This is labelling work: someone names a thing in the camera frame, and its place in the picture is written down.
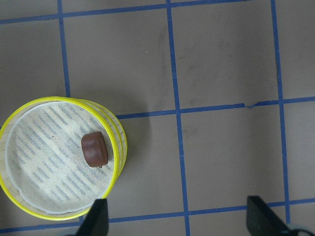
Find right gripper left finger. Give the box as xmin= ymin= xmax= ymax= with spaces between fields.
xmin=76 ymin=199 xmax=109 ymax=236

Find brown bun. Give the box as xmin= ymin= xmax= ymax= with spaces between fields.
xmin=81 ymin=131 xmax=109 ymax=168

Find yellow steamer layer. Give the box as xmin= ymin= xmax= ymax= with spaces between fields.
xmin=81 ymin=99 xmax=127 ymax=177
xmin=0 ymin=96 xmax=119 ymax=221

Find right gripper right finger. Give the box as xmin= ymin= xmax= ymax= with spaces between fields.
xmin=247 ymin=196 xmax=289 ymax=236

